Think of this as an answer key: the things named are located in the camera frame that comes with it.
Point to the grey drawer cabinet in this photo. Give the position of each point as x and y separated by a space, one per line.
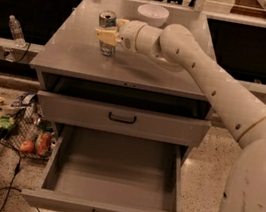
71 65

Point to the open grey middle drawer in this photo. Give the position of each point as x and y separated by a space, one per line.
97 171

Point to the red apple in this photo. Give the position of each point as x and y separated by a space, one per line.
27 146

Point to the green snack bag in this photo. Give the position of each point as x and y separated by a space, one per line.
7 122

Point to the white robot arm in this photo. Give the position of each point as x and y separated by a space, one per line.
243 114

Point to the clear plastic water bottle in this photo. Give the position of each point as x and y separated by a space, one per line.
16 31

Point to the white ceramic bowl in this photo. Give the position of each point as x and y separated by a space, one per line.
153 14

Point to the wire basket with food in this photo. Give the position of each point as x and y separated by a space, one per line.
29 125

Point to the red bull can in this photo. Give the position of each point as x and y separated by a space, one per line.
107 20

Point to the red snack package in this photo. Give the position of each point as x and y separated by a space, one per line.
43 144

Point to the closed grey upper drawer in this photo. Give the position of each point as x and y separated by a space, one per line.
122 120

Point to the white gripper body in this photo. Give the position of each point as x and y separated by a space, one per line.
129 33

